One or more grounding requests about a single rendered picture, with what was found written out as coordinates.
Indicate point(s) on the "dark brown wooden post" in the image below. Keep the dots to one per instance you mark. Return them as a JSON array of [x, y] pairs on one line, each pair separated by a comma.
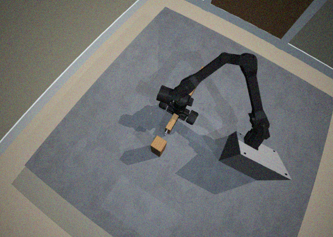
[[158, 146]]

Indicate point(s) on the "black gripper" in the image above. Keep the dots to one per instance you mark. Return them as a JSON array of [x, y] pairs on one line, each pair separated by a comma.
[[183, 114]]

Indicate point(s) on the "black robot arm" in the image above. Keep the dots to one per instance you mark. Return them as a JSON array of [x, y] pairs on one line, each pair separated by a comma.
[[248, 64]]

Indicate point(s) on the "tan wooden board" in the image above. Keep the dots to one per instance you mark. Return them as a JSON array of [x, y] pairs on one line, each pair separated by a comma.
[[173, 120]]

